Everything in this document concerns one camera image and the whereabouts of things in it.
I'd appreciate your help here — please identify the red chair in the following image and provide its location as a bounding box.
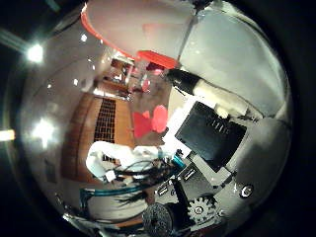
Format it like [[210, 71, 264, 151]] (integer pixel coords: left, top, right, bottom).
[[132, 104, 170, 139]]

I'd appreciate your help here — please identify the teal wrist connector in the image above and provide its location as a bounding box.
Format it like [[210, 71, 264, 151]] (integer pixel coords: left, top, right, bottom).
[[171, 152, 188, 170]]

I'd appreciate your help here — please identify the wooden cabinet with vent grille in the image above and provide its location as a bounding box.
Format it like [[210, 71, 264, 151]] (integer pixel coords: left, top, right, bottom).
[[61, 93, 136, 185]]

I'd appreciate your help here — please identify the bright ceiling lamp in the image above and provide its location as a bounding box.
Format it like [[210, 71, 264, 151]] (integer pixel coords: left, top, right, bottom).
[[25, 42, 45, 64]]

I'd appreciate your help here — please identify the black cable bundle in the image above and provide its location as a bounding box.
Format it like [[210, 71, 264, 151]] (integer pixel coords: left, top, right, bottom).
[[110, 159, 174, 206]]

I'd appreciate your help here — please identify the teal frame bar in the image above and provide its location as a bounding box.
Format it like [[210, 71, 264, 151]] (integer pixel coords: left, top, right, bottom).
[[79, 185, 151, 199]]

